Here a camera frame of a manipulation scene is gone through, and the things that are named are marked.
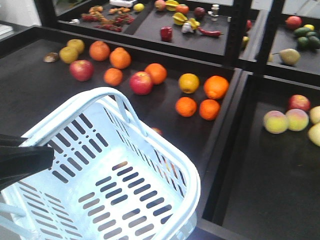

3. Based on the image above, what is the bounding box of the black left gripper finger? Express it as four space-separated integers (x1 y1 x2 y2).
0 146 54 190

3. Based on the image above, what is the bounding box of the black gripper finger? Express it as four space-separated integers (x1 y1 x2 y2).
0 134 27 147

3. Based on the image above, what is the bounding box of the light blue plastic basket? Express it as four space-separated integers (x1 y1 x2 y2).
0 87 201 240

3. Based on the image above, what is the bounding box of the pink peach behind basket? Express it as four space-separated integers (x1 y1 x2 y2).
285 108 309 132

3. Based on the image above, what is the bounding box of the red apple behind basket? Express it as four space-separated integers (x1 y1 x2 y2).
287 94 311 112

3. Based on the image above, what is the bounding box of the orange front left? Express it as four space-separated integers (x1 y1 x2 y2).
175 97 197 118

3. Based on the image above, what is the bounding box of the yellow grapefruit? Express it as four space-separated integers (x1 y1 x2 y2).
178 73 200 94

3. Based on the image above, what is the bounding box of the red bell pepper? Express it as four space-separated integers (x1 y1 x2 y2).
160 26 173 42

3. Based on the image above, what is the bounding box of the orange front right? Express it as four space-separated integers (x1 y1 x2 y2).
199 99 221 121

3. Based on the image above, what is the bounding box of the large orange near divider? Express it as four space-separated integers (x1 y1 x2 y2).
203 75 229 100

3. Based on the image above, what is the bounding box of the black wooden produce display stand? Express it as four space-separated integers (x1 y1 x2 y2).
0 10 320 240

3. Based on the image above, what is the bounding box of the black upright shelf post left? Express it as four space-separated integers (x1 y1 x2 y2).
223 0 252 67

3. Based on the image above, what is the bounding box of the black upright shelf post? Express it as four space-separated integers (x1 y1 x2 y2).
223 0 252 67
254 0 285 75

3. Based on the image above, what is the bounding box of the black upright shelf post right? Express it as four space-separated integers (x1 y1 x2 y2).
254 0 285 75

